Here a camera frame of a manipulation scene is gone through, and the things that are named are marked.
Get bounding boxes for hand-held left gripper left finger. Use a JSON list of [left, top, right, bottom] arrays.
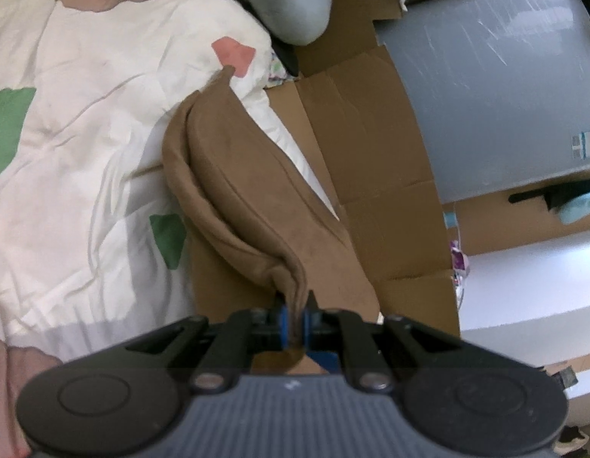
[[125, 293, 292, 392]]

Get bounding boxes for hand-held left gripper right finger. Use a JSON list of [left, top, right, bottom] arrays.
[[301, 290, 463, 393]]

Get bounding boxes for brown printed t-shirt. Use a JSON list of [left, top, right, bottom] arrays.
[[161, 66, 384, 375]]

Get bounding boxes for pink printed plastic bag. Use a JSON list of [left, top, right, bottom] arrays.
[[447, 241, 469, 292]]

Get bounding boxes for flat cardboard sheet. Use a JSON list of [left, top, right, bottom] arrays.
[[264, 0, 462, 339]]

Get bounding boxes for upright cardboard panel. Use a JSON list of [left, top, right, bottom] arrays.
[[454, 172, 590, 256]]

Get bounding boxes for floral bed sheet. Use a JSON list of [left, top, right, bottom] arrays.
[[266, 50, 291, 89]]

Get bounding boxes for cream printed blanket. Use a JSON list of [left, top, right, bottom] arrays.
[[0, 0, 341, 458]]

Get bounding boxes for grey neck pillow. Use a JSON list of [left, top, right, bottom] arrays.
[[225, 0, 333, 47]]

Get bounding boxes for black strap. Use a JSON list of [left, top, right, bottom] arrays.
[[508, 184, 584, 211]]

